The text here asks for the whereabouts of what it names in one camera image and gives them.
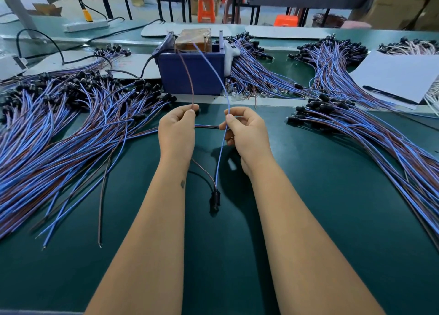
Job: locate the open cardboard box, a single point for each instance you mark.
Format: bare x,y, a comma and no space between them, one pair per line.
46,10

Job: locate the white power strip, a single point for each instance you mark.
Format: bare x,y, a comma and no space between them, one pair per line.
86,26

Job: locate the orange plug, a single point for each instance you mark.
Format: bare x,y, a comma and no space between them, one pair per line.
88,15

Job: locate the pink plastic stool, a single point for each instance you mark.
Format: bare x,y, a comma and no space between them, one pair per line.
357,24

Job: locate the white paper sheet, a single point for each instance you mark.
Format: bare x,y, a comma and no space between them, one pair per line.
398,75

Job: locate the person's right forearm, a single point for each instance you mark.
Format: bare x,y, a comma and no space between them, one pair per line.
312,249

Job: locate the brown cardboard block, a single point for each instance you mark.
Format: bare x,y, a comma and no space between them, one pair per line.
193,41

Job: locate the person's right hand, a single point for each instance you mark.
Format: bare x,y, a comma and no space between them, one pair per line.
248,141

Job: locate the white flat mat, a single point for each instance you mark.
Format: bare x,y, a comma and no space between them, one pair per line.
132,65
192,30
289,33

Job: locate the person's left forearm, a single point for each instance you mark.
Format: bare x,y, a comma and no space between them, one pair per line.
140,249

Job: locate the white plastic device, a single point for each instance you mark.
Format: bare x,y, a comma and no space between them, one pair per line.
10,68

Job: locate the black pen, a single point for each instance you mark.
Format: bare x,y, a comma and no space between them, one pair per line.
389,95

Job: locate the stack of large cardboard boxes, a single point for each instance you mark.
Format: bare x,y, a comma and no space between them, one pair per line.
405,2

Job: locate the person's left hand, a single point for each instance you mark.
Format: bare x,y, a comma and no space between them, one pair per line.
177,134

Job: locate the blue plastic tester box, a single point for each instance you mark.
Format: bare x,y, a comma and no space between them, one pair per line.
202,74

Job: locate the orange plastic stool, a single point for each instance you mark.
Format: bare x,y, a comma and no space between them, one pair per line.
287,21
206,9

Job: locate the grey metal pole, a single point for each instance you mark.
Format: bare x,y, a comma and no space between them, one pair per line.
17,6

